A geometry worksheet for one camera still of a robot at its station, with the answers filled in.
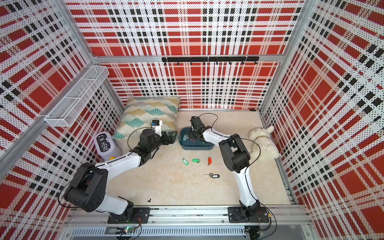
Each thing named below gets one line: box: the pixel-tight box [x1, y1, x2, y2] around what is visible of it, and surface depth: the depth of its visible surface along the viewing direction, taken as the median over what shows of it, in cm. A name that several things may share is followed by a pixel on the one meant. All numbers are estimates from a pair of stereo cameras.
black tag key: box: [204, 173, 220, 178], surface depth 89 cm
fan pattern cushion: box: [112, 96, 181, 140], surface depth 98 cm
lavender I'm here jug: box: [93, 131, 122, 161], surface depth 91 cm
